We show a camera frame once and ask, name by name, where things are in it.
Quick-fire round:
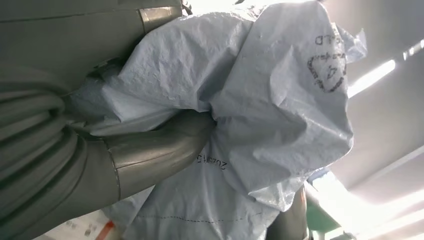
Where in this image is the grey plastic package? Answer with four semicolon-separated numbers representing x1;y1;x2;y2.
64;0;369;240

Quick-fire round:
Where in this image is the ceiling light strip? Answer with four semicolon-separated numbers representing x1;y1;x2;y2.
347;58;397;99

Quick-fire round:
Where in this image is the green plastic crate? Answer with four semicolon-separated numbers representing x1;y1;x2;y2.
306;189;343;233

